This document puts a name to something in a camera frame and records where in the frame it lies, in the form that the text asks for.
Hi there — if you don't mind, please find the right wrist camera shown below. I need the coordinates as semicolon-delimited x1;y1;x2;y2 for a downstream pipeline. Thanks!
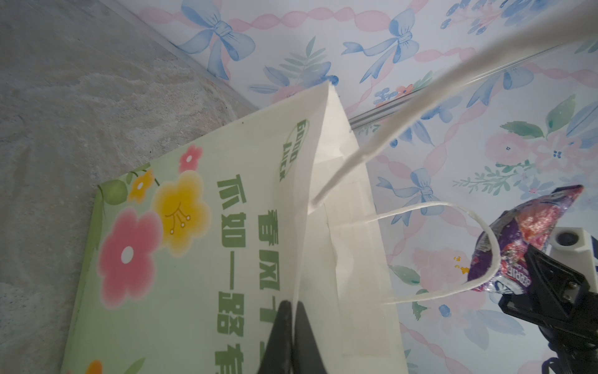
548;227;597;293

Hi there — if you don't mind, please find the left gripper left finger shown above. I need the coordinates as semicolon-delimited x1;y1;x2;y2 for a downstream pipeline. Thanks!
257;301;293;374

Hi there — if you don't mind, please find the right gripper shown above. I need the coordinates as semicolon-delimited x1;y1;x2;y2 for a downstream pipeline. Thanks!
499;246;597;373

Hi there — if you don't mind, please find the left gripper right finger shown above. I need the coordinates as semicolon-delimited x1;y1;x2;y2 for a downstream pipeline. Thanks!
293;302;327;374

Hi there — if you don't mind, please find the white paper bag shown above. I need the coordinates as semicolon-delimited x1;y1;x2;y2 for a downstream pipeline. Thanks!
61;1;597;373

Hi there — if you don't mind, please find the purple snack pack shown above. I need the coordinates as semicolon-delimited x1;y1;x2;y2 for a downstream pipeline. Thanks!
474;185;584;295

